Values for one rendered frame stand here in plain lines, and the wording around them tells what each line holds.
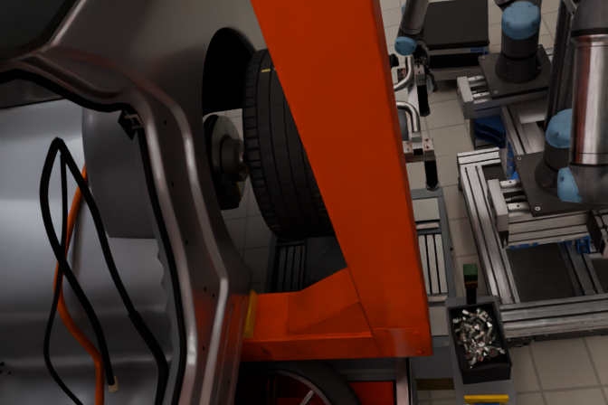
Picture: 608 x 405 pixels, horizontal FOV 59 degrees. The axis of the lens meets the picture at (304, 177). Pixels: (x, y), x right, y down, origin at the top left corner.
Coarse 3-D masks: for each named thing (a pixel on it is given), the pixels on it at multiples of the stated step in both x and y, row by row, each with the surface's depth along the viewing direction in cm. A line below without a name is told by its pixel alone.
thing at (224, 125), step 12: (216, 120) 180; (228, 120) 191; (216, 132) 179; (228, 132) 190; (216, 144) 178; (228, 144) 183; (240, 144) 186; (216, 156) 177; (228, 156) 180; (216, 168) 175; (228, 168) 181; (240, 168) 184; (216, 180) 174; (240, 180) 185
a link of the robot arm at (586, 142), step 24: (600, 0) 106; (576, 24) 110; (600, 24) 107; (576, 48) 112; (600, 48) 108; (576, 72) 112; (600, 72) 109; (576, 96) 113; (600, 96) 110; (576, 120) 113; (600, 120) 111; (576, 144) 114; (600, 144) 111; (576, 168) 114; (600, 168) 112; (576, 192) 114; (600, 192) 112
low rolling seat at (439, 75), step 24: (456, 0) 300; (480, 0) 294; (432, 24) 291; (456, 24) 286; (480, 24) 281; (432, 48) 283; (456, 48) 280; (480, 48) 276; (432, 72) 295; (456, 72) 292; (480, 72) 288
